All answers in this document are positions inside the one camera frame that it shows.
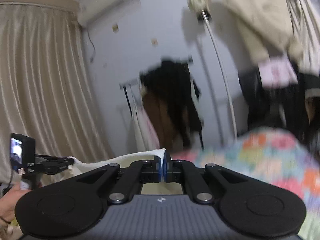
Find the white bow-print cloth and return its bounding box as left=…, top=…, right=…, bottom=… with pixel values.
left=62, top=148, right=165, bottom=179

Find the person's left hand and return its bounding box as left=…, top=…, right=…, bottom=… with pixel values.
left=0, top=184, right=31, bottom=226

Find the beige curtain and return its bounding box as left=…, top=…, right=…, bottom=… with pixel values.
left=1, top=4, right=113, bottom=183

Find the black hanging coat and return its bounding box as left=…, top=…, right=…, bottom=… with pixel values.
left=140, top=59, right=203, bottom=149

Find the white clothes rack pole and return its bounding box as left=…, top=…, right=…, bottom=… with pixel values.
left=202, top=9, right=238, bottom=140

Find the colourful patchwork bedsheet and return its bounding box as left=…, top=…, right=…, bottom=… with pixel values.
left=171, top=128, right=319, bottom=239

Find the black clothes pile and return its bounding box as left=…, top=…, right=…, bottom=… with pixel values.
left=239, top=63, right=319, bottom=155

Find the beige hanging jacket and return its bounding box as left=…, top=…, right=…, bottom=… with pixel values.
left=222, top=0, right=319, bottom=75

